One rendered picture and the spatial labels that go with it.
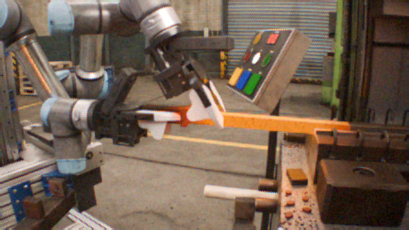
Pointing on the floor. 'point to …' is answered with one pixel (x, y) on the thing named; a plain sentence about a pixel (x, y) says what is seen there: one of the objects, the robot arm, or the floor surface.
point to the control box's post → (270, 162)
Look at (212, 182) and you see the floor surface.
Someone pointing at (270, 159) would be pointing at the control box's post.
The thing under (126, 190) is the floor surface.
